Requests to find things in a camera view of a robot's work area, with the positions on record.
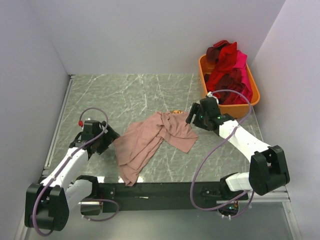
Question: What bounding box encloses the magenta t shirt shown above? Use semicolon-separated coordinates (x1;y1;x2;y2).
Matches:
233;50;253;102

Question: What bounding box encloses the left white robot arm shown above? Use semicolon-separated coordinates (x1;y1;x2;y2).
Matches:
24;120;120;233

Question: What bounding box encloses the pink t shirt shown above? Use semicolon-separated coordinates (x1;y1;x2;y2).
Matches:
113;110;198;187

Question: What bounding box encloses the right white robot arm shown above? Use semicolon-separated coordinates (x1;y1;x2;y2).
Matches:
186;97;291;200

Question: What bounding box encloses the black base beam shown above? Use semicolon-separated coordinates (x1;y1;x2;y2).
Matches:
92;181;242;211

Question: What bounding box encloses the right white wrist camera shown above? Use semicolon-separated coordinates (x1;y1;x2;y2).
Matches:
206;91;219;104

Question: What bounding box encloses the dark maroon t shirt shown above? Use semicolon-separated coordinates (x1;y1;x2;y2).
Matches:
206;40;230;64

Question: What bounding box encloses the aluminium frame rail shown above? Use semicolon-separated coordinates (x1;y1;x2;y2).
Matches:
42;74;76;176

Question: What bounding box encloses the bright red t shirt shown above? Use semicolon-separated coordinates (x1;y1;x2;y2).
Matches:
206;42;238;92

